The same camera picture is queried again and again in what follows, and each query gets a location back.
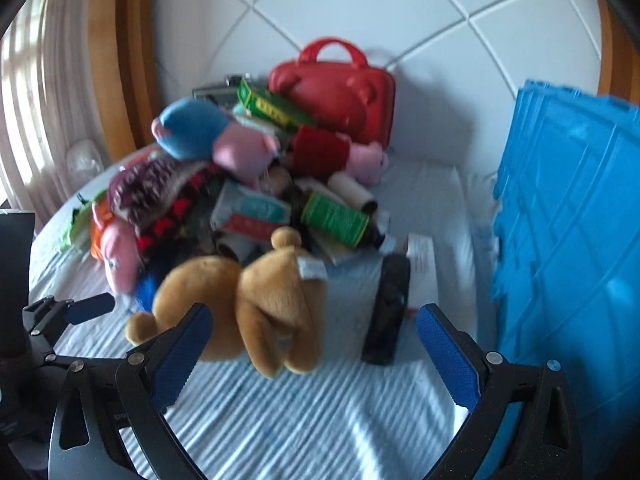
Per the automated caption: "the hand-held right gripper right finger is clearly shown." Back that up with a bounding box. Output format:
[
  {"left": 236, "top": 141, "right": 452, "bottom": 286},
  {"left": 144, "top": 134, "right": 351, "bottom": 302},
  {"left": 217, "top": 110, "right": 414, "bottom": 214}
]
[{"left": 415, "top": 303, "right": 583, "bottom": 480}]

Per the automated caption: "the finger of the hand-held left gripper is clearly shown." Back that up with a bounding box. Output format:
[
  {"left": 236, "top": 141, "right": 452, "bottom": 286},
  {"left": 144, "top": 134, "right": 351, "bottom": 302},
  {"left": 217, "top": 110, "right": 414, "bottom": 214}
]
[
  {"left": 25, "top": 292, "right": 117, "bottom": 341},
  {"left": 30, "top": 332, "right": 77, "bottom": 377}
]

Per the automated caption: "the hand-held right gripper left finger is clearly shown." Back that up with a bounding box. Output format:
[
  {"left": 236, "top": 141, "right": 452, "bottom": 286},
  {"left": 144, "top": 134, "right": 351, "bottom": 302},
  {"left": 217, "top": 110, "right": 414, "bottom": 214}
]
[{"left": 49, "top": 303, "right": 216, "bottom": 480}]

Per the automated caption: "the brown bear plush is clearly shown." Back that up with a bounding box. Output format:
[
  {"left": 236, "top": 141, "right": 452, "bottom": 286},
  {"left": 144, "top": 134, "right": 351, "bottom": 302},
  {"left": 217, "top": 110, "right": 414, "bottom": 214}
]
[{"left": 125, "top": 226, "right": 330, "bottom": 380}]

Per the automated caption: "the blue plastic storage crate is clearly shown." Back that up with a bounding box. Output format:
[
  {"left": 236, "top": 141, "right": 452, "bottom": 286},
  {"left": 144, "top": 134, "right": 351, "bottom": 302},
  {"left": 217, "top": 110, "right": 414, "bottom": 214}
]
[{"left": 490, "top": 79, "right": 640, "bottom": 480}]

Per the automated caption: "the blue cloth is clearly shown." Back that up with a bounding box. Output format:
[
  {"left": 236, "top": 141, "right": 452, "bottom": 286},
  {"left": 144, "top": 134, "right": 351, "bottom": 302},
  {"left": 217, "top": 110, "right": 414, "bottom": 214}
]
[{"left": 132, "top": 272, "right": 161, "bottom": 311}]

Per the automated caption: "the pig plush orange dress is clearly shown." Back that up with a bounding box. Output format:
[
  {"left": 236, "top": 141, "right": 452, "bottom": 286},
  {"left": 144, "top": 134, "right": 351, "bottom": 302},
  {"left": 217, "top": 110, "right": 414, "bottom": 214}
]
[{"left": 90, "top": 202, "right": 143, "bottom": 295}]

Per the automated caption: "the green cloth pouch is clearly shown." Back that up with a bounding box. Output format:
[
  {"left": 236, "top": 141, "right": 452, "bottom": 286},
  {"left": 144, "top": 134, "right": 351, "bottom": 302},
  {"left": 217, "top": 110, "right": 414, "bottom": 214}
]
[{"left": 59, "top": 195, "right": 98, "bottom": 255}]

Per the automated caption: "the white box red print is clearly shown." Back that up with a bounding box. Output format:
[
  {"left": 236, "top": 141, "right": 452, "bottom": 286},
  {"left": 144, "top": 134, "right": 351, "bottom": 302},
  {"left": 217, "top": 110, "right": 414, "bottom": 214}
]
[{"left": 406, "top": 234, "right": 437, "bottom": 311}]

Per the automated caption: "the clear plastic bag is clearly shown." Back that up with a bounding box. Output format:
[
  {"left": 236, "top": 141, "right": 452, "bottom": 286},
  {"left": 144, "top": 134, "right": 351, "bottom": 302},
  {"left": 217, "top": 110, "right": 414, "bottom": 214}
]
[{"left": 65, "top": 140, "right": 106, "bottom": 173}]

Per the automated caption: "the maroon knit scarf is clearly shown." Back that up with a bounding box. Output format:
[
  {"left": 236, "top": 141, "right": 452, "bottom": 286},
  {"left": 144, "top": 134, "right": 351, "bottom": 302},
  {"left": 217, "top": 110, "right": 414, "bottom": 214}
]
[{"left": 107, "top": 157, "right": 226, "bottom": 251}]

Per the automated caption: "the white teal red printed box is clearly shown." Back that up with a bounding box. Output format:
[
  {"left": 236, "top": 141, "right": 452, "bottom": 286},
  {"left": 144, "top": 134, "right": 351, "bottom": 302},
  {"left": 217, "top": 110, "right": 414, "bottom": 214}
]
[{"left": 210, "top": 180, "right": 293, "bottom": 242}]

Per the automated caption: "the white curtain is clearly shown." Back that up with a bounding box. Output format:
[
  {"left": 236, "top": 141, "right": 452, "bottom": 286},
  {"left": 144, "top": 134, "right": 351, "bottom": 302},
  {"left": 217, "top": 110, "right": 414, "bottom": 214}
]
[{"left": 0, "top": 0, "right": 101, "bottom": 221}]

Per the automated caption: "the dark bottle green label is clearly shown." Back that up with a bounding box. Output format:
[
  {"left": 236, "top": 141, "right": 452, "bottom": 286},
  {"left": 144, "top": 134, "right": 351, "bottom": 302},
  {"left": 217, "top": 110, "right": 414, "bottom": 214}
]
[{"left": 292, "top": 190, "right": 388, "bottom": 251}]

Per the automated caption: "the white roll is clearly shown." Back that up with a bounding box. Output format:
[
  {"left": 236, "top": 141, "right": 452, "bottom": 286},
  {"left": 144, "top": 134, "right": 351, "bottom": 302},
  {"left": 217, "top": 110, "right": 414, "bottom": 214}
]
[{"left": 327, "top": 171, "right": 378, "bottom": 211}]

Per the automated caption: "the blue plush toy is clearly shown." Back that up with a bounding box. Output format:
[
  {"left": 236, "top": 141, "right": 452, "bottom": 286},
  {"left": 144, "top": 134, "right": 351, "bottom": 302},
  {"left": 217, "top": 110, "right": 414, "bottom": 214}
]
[{"left": 151, "top": 99, "right": 236, "bottom": 160}]

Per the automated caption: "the pink plush toy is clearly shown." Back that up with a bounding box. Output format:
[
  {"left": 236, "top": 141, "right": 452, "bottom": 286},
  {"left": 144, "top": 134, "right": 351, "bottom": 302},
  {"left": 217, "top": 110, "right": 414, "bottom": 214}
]
[{"left": 212, "top": 125, "right": 282, "bottom": 186}]

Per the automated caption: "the dark gift box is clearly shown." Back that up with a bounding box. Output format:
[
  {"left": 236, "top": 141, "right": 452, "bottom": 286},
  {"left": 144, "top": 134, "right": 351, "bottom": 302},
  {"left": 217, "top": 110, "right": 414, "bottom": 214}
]
[{"left": 192, "top": 82, "right": 241, "bottom": 108}]

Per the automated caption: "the green flat box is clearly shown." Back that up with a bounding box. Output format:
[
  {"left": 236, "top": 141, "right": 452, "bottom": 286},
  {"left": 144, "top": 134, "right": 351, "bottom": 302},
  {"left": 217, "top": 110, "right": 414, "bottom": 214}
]
[{"left": 236, "top": 79, "right": 317, "bottom": 128}]

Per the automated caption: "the red toy suitcase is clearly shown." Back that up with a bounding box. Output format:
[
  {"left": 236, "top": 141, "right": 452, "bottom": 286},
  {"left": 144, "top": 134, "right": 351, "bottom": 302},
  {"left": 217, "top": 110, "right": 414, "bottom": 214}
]
[{"left": 267, "top": 37, "right": 396, "bottom": 148}]

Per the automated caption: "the wooden frame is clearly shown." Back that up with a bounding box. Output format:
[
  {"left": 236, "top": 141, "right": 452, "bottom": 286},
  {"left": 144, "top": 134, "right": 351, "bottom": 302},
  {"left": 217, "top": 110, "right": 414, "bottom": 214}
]
[
  {"left": 595, "top": 0, "right": 640, "bottom": 106},
  {"left": 87, "top": 0, "right": 161, "bottom": 161}
]

